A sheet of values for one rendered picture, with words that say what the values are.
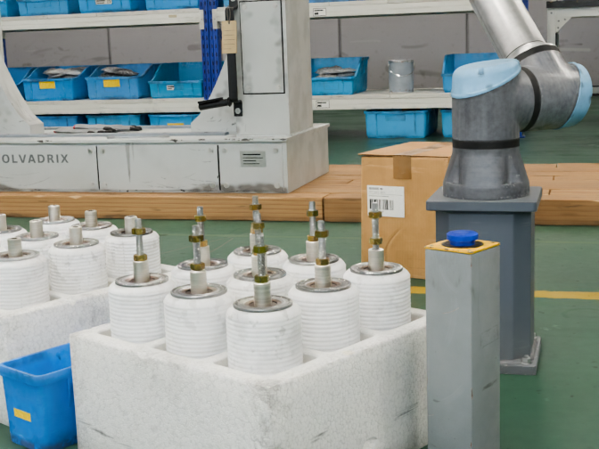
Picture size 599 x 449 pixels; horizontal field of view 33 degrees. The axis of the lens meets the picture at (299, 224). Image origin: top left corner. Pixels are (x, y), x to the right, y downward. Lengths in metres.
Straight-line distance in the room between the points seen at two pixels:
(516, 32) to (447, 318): 0.76
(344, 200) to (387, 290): 1.85
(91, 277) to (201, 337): 0.44
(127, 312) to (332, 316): 0.29
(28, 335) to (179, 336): 0.37
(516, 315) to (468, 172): 0.26
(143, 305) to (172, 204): 2.04
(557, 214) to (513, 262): 1.42
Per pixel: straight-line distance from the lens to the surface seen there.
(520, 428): 1.58
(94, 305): 1.71
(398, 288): 1.44
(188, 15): 6.28
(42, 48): 11.02
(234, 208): 3.37
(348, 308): 1.35
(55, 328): 1.68
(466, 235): 1.30
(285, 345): 1.27
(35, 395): 1.53
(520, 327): 1.81
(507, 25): 1.94
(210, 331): 1.34
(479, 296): 1.30
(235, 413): 1.26
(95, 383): 1.47
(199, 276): 1.36
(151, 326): 1.43
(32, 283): 1.68
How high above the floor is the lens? 0.58
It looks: 10 degrees down
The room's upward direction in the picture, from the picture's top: 2 degrees counter-clockwise
